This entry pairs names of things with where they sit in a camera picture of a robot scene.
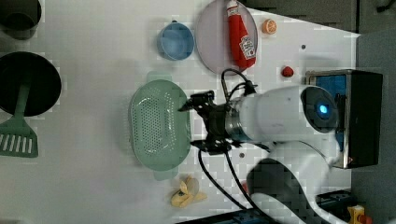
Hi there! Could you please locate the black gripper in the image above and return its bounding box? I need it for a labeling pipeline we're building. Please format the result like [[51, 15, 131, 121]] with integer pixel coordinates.
[[179, 91, 241, 155]]

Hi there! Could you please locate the green plastic strainer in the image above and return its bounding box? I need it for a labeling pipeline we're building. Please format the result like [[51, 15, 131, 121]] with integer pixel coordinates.
[[129, 71, 191, 181]]

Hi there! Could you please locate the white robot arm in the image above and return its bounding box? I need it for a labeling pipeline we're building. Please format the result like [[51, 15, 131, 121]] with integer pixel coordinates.
[[180, 85, 347, 224]]

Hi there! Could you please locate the peeled banana toy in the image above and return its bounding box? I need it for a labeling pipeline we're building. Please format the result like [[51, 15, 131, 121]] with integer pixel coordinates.
[[170, 175, 207, 208]]

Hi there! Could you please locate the grey round plate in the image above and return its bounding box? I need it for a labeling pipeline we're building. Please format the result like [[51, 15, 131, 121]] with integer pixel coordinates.
[[195, 0, 258, 75]]

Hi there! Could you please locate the red ketchup bottle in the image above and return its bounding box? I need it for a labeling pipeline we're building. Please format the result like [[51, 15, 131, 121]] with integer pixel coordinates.
[[227, 0, 256, 70]]

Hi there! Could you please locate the blue cup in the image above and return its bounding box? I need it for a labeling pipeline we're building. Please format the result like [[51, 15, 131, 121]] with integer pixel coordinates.
[[156, 21, 195, 61]]

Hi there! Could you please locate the small red toy fruit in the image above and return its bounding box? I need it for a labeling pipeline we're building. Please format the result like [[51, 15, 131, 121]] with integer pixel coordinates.
[[281, 66, 294, 77]]

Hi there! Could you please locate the orange half toy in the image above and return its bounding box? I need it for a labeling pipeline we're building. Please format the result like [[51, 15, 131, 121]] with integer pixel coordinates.
[[262, 19, 277, 35]]

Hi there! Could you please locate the black toaster oven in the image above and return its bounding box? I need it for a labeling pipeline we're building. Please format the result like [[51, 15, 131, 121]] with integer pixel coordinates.
[[305, 69, 383, 169]]

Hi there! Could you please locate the yellow red button box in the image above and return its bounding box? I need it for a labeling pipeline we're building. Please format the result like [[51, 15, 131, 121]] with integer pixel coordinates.
[[347, 205, 373, 224]]

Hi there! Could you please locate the green slotted spatula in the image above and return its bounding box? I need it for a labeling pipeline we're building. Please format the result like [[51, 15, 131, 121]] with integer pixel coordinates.
[[0, 84, 38, 158]]

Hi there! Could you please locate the large black holder cup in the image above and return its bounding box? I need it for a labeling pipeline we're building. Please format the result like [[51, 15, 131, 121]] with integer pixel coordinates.
[[0, 51, 62, 117]]

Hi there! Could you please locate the small black holder cup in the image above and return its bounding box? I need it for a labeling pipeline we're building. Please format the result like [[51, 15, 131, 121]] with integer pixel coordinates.
[[0, 0, 42, 40]]

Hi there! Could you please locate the blue metal frame rail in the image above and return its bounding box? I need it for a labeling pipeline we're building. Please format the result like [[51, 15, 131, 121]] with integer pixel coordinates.
[[178, 189, 354, 224]]

